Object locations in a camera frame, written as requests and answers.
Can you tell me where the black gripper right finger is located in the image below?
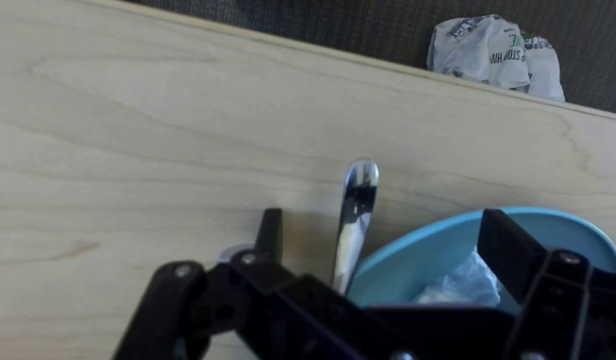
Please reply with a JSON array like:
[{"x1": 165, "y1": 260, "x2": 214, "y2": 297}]
[{"x1": 476, "y1": 208, "x2": 616, "y2": 360}]

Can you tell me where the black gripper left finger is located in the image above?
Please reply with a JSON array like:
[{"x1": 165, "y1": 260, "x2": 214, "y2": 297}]
[{"x1": 113, "y1": 208, "x2": 393, "y2": 360}]

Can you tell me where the light blue plate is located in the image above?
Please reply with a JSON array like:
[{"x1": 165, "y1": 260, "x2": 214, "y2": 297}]
[{"x1": 346, "y1": 206, "x2": 616, "y2": 316}]

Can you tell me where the crumpled white plastic bag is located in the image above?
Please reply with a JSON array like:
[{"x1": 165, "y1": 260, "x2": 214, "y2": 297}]
[{"x1": 426, "y1": 14, "x2": 568, "y2": 104}]

